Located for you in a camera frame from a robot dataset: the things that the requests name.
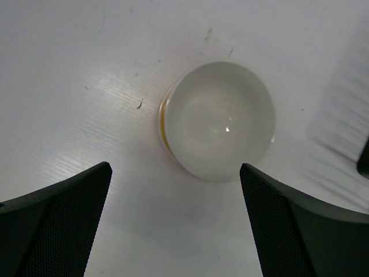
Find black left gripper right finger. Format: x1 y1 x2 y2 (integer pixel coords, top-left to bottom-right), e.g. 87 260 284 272
240 163 368 276

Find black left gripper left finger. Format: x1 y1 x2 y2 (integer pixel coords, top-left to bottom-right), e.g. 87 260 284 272
1 162 112 276

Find white bowl orange yellow stripes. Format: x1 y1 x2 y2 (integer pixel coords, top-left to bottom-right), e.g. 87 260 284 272
157 60 276 183

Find black wire dish rack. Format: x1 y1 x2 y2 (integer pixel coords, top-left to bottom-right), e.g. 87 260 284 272
356 139 369 179

